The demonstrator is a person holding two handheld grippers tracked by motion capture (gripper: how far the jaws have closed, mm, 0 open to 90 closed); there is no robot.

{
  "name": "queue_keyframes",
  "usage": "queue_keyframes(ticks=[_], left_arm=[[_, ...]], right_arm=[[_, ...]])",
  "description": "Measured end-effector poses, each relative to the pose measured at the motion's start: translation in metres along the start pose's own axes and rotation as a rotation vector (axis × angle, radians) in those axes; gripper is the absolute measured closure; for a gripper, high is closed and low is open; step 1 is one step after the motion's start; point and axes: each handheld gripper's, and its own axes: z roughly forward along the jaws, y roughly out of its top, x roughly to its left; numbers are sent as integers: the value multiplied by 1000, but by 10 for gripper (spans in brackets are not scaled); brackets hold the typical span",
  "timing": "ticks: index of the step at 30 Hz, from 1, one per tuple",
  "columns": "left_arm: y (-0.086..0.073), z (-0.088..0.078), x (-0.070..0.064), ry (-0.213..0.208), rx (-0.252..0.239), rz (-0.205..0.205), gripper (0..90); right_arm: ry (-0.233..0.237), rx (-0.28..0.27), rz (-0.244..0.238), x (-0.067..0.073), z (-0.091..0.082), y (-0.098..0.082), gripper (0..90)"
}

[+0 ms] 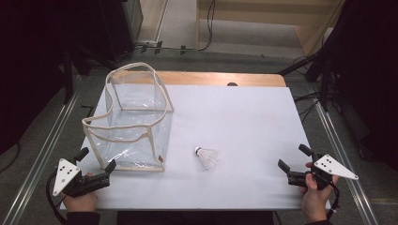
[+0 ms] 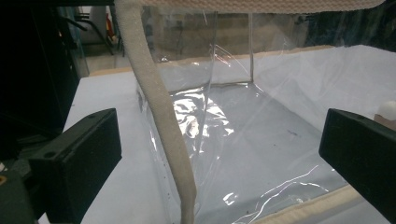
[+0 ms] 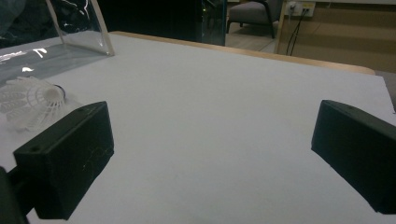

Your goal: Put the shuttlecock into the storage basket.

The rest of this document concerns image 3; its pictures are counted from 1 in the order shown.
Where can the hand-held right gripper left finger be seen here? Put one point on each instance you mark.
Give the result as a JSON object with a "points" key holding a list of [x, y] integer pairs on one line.
{"points": [[65, 158]]}

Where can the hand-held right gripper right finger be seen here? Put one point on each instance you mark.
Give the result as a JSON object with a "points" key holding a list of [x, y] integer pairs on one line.
{"points": [[358, 155]]}

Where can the white shuttlecock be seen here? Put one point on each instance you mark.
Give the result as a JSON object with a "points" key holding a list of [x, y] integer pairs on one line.
{"points": [[46, 96]]}

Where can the transparent bag with beige trim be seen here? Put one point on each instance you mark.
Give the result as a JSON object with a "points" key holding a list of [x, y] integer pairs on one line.
{"points": [[65, 59]]}

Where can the white table mat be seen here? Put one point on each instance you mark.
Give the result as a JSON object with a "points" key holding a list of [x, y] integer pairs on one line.
{"points": [[202, 124]]}

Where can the black cabinet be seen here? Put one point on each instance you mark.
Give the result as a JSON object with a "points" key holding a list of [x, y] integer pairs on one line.
{"points": [[162, 18]]}

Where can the grey armchair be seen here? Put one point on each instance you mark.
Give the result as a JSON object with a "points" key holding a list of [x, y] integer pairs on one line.
{"points": [[249, 12]]}

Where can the white wall outlet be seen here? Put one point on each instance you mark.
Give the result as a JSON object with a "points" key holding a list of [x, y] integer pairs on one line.
{"points": [[297, 6]]}

